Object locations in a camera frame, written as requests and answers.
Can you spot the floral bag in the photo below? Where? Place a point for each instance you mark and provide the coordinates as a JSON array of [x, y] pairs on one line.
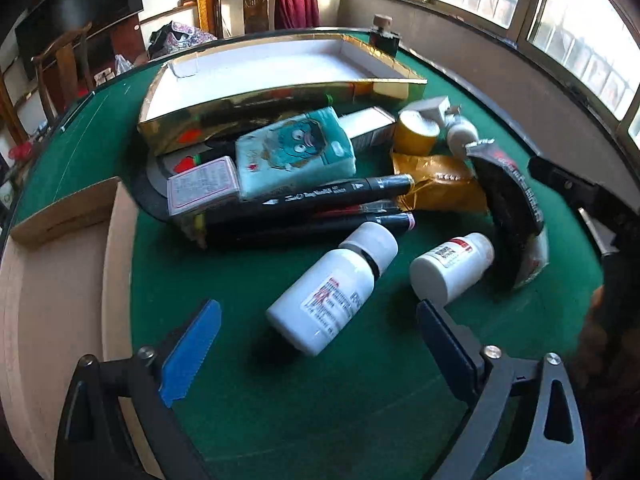
[[175, 40]]

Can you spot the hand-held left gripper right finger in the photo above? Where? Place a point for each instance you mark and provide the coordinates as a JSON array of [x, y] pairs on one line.
[[447, 350]]

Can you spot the cardboard box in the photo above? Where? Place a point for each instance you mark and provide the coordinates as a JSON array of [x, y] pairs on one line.
[[50, 285]]

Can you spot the wooden chair with cloth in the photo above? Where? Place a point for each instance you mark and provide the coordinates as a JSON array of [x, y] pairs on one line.
[[257, 5]]

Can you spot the dark wooden chair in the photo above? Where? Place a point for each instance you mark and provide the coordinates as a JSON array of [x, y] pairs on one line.
[[65, 55]]

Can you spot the teal cartoon tissue pack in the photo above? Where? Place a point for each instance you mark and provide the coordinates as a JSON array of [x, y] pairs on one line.
[[295, 150]]

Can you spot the small white red-label bottle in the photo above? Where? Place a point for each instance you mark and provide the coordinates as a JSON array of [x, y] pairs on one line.
[[445, 270]]

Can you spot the window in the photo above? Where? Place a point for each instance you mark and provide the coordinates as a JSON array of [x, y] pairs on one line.
[[575, 20]]

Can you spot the large white medicine bottle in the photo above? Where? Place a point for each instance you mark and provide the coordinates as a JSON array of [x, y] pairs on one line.
[[325, 295]]

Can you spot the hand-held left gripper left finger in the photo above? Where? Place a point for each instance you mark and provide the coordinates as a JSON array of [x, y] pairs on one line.
[[192, 345]]

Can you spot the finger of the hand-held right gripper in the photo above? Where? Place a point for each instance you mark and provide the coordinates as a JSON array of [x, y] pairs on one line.
[[602, 235], [560, 177]]

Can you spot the tiny white bottle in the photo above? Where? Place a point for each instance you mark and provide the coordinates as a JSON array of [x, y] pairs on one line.
[[461, 135]]

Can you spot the black marker pink tip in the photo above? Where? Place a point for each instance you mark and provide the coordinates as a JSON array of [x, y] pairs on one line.
[[300, 227]]

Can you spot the gold foil packet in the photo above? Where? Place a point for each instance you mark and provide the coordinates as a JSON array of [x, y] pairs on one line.
[[440, 185]]

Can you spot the white plastic bag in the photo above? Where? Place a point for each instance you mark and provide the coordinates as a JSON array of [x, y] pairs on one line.
[[123, 64]]

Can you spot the gold tape roll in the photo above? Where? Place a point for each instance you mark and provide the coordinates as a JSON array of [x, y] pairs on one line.
[[412, 140]]

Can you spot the black television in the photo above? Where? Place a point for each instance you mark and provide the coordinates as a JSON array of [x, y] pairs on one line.
[[75, 5]]

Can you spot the white carton red end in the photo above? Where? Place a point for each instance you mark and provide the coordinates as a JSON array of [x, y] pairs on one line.
[[367, 125]]

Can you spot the pink grey card box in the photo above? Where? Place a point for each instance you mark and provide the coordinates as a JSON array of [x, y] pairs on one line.
[[200, 185]]

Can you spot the gold box white inside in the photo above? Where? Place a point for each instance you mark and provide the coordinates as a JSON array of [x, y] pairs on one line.
[[260, 67]]

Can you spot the black marker green ends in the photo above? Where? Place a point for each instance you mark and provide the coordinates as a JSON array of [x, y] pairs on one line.
[[325, 192]]

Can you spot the black silver snack packet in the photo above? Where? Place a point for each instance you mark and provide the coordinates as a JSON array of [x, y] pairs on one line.
[[510, 220]]

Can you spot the dark green bar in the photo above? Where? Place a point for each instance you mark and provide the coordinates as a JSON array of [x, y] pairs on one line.
[[75, 111]]

